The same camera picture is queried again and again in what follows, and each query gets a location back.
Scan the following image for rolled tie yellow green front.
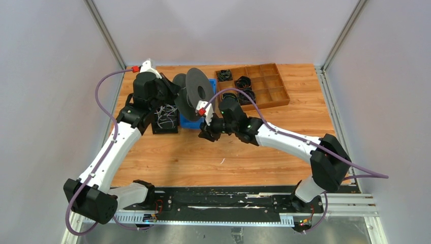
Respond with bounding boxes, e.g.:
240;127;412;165
222;93;238;102

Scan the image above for rolled tie green pattern back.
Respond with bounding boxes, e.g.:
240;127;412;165
216;69;233;82

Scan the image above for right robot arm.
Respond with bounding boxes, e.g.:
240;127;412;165
196;98;350;212

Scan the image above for purple cable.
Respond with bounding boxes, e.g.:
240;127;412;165
198;88;389;234
65;67;140;236

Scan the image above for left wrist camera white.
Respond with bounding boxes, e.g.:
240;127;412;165
139;58;162;79

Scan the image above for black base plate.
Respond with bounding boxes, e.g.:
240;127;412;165
155;186;324;223

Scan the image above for aluminium frame rail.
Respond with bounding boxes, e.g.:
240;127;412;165
72;188;380;227

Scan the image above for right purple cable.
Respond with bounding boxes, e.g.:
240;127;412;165
198;88;389;234

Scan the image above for dark grey cable spool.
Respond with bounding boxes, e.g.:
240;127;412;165
172;68;214;121

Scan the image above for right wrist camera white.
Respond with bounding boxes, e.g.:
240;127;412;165
196;100;214;126

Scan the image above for white wires in black bin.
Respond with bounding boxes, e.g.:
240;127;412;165
155;104;178;129

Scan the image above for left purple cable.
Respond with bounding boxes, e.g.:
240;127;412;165
65;67;140;236

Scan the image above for wooden compartment tray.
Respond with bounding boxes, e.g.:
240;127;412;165
215;63;290;109

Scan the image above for rolled tie dark floral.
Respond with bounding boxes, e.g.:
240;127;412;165
237;88;256;106

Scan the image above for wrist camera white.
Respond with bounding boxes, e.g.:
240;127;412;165
196;100;214;126
139;58;162;79

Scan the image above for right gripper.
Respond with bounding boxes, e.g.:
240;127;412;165
198;112;237;142

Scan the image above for blue plastic bin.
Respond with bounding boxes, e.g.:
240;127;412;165
179;78;217;130

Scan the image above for black plastic bin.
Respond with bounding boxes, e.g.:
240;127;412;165
151;104;179;134

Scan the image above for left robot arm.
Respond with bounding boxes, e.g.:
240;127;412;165
64;71;180;224

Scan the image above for rolled tie orange pattern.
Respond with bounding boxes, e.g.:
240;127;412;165
234;76;252;90

